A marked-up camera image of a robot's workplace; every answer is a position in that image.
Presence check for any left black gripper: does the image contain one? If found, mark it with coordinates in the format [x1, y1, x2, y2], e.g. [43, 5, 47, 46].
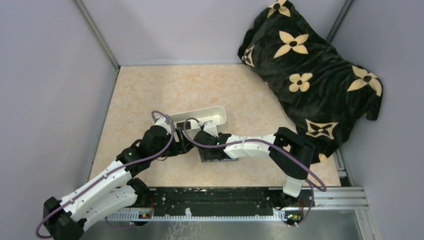
[150, 126, 194, 161]

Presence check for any dark credit card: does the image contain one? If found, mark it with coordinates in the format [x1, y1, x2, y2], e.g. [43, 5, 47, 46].
[176, 121, 192, 131]

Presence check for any white plastic tray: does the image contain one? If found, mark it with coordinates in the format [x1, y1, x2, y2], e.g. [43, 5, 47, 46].
[169, 106, 227, 137]

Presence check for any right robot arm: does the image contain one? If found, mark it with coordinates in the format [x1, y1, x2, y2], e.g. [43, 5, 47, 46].
[193, 127, 316, 206]

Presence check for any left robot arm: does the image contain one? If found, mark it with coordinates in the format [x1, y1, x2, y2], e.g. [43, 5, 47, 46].
[41, 125, 194, 240]

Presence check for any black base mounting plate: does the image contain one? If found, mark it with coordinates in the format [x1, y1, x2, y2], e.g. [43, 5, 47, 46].
[133, 187, 312, 217]

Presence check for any black floral blanket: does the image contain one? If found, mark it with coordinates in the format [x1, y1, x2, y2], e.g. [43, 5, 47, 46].
[237, 0, 383, 163]

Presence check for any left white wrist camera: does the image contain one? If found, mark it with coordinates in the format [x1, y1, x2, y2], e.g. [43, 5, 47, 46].
[154, 116, 172, 134]

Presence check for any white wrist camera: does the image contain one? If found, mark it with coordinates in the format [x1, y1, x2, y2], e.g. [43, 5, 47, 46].
[201, 120, 219, 137]
[154, 116, 172, 134]

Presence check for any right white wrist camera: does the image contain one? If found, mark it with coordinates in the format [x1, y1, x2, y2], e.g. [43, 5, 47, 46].
[201, 120, 219, 137]

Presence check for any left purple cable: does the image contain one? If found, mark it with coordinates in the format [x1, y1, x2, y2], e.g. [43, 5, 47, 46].
[35, 110, 176, 240]

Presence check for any aluminium frame rail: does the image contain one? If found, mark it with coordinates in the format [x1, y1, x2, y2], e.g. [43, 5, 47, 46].
[100, 187, 368, 223]

